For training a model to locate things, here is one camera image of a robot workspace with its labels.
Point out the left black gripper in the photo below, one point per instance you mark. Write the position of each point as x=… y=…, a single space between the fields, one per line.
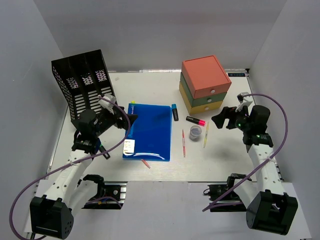
x=119 y=123

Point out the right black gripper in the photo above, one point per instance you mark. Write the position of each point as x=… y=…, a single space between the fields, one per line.
x=229 y=113

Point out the green drawer box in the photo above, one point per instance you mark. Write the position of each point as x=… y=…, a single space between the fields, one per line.
x=210 y=100

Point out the small clear glitter jar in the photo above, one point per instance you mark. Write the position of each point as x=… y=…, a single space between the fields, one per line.
x=195 y=133

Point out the blue plastic folder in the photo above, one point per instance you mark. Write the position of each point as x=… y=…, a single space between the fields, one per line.
x=149 y=138

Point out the salmon top drawer box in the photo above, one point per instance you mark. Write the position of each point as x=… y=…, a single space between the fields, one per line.
x=205 y=76

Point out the blue cap black highlighter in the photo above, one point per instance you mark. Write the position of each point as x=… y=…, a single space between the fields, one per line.
x=174 y=112

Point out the green cap black highlighter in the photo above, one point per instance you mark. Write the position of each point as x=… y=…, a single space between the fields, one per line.
x=103 y=150

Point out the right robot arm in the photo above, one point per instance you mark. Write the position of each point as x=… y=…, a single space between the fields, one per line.
x=260 y=195

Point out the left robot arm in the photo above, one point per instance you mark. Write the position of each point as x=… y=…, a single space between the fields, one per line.
x=53 y=213

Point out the yellow bottom drawer box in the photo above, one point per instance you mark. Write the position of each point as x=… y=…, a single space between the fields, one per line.
x=198 y=109

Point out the pink cap black highlighter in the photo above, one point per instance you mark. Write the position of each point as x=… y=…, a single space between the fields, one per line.
x=195 y=121

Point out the yellow thin pen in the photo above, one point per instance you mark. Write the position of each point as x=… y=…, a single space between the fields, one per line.
x=206 y=134

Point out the pink thin pen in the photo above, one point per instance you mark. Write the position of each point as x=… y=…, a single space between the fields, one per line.
x=183 y=143

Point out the orange thin pen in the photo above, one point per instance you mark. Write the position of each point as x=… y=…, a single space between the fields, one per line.
x=146 y=164

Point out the black mesh file organizer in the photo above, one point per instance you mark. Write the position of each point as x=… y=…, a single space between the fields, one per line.
x=82 y=78

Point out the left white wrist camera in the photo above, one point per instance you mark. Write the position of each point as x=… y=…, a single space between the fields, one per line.
x=107 y=101

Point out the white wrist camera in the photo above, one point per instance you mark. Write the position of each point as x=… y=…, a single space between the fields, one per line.
x=245 y=99
x=107 y=101

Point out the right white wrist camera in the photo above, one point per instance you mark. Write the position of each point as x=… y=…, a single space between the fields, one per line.
x=245 y=99

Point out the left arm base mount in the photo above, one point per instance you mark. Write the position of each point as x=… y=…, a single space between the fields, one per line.
x=113 y=193

